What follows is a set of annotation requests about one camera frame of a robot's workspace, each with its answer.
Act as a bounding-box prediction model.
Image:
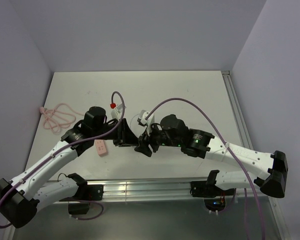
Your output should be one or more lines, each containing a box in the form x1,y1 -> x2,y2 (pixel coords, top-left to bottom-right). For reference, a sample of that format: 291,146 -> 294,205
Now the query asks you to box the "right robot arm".
134,112 -> 288,199

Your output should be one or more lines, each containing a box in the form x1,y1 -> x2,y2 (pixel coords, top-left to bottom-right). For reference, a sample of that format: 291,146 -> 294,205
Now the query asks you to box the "pink power strip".
94,139 -> 108,157

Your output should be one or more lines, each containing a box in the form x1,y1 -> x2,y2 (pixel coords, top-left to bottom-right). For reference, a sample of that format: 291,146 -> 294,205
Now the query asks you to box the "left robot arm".
0,103 -> 138,229

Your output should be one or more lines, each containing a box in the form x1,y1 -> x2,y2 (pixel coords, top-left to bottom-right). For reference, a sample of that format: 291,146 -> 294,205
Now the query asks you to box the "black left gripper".
93,118 -> 139,147

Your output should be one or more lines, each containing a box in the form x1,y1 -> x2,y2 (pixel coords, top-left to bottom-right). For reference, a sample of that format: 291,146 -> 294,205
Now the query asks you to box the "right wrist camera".
137,110 -> 155,136

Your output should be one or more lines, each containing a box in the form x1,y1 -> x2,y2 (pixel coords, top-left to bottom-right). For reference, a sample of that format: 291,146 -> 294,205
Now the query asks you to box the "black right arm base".
189,180 -> 235,198

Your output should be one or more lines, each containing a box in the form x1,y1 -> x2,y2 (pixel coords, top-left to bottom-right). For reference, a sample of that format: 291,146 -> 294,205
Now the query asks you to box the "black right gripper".
134,120 -> 183,157

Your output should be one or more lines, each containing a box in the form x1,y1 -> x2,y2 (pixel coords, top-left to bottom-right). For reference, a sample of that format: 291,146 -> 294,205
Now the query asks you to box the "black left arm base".
67,184 -> 104,220

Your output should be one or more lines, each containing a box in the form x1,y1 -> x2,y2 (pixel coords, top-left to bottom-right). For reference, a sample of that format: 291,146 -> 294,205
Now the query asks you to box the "aluminium table rail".
4,71 -> 291,240

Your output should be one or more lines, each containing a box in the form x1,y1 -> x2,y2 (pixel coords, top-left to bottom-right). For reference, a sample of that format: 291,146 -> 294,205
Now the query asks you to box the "pink power strip cord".
38,102 -> 85,136

